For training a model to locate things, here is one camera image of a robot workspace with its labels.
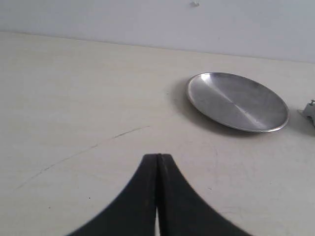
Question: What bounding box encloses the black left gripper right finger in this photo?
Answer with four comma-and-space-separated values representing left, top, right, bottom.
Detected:
156, 154, 250, 236

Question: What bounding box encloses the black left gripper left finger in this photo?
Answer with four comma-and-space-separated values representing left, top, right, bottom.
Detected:
69, 154, 158, 236

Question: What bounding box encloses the red dome button grey base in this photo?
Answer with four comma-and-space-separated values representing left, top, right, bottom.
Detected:
298, 99, 315, 126

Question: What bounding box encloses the round silver metal plate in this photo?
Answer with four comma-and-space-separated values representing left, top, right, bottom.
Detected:
186, 72, 289, 133

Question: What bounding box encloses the small white wall hook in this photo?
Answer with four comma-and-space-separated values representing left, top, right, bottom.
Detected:
191, 1, 200, 7

